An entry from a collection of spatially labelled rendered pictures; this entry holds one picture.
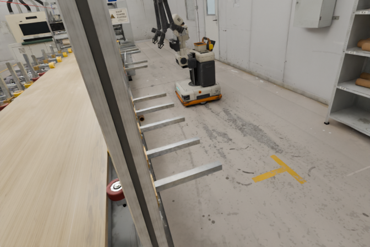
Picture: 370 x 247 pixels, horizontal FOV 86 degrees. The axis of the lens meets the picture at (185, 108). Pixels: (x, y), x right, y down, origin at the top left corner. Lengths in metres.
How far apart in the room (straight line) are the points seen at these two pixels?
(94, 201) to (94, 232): 0.12
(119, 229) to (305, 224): 1.29
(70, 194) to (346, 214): 1.79
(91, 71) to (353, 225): 1.91
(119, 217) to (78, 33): 0.97
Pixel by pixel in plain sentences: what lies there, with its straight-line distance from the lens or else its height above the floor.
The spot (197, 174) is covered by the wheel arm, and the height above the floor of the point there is 0.85.
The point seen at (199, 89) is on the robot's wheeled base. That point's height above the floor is 0.27.
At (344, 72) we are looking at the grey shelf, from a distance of 2.84.
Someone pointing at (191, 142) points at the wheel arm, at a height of 0.81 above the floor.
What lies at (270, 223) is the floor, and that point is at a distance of 1.78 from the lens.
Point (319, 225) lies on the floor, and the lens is 1.87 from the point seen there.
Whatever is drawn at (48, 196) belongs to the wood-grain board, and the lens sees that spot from 0.93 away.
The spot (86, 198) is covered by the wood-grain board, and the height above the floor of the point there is 0.90.
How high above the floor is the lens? 1.45
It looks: 27 degrees down
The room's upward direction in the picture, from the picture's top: 7 degrees counter-clockwise
